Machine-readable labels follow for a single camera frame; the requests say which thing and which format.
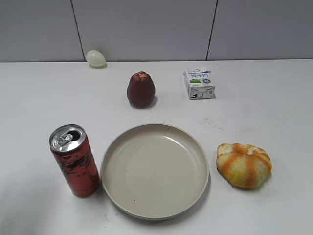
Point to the red cola can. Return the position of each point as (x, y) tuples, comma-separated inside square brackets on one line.
[(70, 147)]

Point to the beige round plate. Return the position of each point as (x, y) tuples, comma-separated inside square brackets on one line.
[(154, 171)]

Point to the dark red wax apple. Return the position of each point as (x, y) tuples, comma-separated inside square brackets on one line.
[(141, 90)]

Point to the small white milk carton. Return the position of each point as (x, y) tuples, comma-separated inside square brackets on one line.
[(199, 83)]

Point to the pale white egg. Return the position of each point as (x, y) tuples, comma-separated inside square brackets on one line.
[(95, 58)]

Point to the orange striped bread bun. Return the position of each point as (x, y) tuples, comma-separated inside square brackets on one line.
[(243, 166)]

